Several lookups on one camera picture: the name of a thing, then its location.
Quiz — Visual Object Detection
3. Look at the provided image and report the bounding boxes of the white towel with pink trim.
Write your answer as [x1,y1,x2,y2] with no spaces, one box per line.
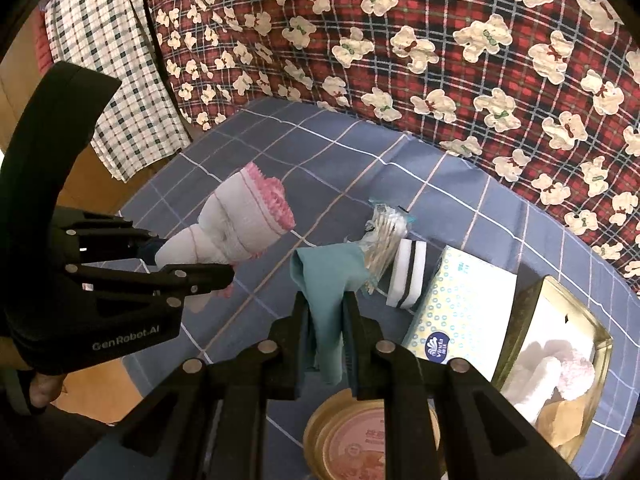
[154,162,296,311]

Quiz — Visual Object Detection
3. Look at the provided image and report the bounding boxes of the rectangular gold tin box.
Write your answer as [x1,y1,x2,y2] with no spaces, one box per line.
[492,275,615,463]

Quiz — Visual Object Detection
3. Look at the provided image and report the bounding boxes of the clear plastic bag pink contents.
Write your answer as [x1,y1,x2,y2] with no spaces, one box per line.
[555,355,598,401]

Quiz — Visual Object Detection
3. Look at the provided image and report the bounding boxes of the person's left hand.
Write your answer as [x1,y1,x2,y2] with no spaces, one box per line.
[25,371,68,413]

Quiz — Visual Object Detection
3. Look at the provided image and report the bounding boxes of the red plaid bear-print blanket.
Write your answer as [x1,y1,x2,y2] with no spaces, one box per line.
[140,0,640,296]

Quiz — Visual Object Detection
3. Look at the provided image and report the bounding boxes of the white sponge with black stripe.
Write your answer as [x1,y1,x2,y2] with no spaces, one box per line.
[385,238,430,310]

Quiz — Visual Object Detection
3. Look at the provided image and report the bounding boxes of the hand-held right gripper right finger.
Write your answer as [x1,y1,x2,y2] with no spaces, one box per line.
[340,290,586,480]

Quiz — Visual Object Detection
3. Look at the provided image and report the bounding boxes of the round gold tin lid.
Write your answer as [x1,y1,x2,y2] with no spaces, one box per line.
[302,387,443,480]

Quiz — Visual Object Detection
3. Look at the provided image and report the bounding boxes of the beige fuzzy cloth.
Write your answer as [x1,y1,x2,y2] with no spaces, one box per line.
[537,390,596,448]

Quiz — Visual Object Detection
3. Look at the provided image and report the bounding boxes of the blue checked bed sheet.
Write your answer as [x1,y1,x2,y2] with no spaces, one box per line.
[65,97,640,480]

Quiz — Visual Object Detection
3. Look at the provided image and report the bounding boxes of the clear bag of cotton swabs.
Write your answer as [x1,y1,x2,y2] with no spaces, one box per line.
[362,200,418,293]

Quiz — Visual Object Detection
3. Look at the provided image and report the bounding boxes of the green white checked cloth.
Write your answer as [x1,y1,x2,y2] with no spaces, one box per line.
[42,0,188,183]

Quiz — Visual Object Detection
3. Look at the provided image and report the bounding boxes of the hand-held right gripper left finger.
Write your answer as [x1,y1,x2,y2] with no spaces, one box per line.
[102,290,317,480]

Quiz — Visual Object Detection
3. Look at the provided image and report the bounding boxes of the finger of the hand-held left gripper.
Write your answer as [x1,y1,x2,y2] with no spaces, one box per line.
[65,216,165,264]
[66,261,237,309]

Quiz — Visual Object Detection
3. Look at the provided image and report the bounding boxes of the teal cloth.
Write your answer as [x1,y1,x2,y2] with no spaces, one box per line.
[291,242,371,386]

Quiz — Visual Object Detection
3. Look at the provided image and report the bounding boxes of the patterned tissue box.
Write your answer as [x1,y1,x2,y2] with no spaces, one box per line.
[400,246,518,386]

